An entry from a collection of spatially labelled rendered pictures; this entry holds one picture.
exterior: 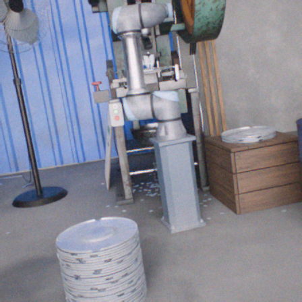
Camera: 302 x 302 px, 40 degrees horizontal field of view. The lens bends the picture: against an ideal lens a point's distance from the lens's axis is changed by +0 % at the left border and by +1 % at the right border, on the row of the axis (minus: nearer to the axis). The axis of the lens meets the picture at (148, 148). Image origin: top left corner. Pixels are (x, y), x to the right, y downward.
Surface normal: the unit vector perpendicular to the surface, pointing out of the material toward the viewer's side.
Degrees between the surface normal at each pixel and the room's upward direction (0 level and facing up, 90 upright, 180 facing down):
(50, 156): 90
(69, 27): 90
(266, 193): 90
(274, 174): 90
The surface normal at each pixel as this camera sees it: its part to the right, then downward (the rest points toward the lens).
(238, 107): 0.08, 0.18
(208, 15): 0.15, 0.80
